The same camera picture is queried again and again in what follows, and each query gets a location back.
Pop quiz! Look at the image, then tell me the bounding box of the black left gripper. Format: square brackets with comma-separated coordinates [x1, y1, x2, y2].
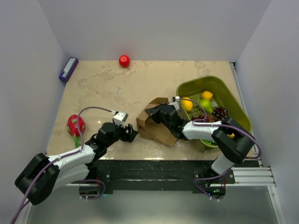
[105, 121, 137, 148]

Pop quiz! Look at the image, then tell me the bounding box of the brown cardboard box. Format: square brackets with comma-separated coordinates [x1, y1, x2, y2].
[136, 98, 177, 147]

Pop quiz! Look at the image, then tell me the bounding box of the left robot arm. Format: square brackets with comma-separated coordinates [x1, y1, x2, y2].
[14, 122, 138, 205]

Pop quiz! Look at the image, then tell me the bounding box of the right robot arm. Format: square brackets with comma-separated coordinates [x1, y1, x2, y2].
[145, 104, 256, 183]

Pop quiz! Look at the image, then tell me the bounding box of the purple white rectangular box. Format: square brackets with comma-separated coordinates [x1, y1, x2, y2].
[59, 57, 79, 83]

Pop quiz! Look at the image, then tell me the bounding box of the orange in basket front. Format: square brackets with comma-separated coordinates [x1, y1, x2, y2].
[181, 97, 193, 112]

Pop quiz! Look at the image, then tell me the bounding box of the orange in basket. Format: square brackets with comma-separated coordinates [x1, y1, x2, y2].
[181, 97, 193, 112]
[201, 91, 213, 100]

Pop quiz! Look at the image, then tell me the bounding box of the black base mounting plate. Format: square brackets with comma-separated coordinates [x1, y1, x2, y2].
[79, 160, 236, 198]

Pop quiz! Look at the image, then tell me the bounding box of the green pear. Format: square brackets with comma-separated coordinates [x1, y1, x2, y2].
[199, 98, 213, 113]

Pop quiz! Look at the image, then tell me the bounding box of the orange in basket back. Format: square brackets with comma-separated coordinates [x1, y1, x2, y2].
[201, 91, 213, 100]

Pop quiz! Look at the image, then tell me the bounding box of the olive green plastic basket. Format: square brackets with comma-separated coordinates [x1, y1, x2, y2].
[176, 75, 253, 154]

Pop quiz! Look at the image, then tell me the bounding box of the red apple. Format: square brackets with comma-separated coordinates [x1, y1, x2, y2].
[119, 55, 130, 68]

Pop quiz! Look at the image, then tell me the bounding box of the red dragon fruit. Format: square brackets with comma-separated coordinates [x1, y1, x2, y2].
[66, 114, 85, 148]

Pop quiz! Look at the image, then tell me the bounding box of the green round toy fruit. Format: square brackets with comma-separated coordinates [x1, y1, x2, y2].
[200, 140, 218, 148]

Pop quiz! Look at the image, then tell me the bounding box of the dark red grape bunch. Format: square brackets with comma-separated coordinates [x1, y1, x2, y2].
[191, 106, 229, 123]

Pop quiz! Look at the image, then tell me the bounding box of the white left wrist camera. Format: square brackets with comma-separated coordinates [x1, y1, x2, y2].
[113, 111, 128, 127]

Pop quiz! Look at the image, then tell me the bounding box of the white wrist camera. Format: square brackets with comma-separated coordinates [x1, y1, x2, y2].
[113, 111, 128, 127]
[169, 96, 180, 111]

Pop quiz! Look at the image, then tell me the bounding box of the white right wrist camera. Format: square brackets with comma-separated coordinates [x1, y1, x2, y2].
[169, 96, 180, 111]

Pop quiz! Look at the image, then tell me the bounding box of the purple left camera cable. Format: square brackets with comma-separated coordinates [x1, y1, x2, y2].
[9, 106, 117, 224]

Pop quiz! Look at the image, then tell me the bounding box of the aluminium frame rail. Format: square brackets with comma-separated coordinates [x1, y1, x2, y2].
[65, 166, 278, 187]

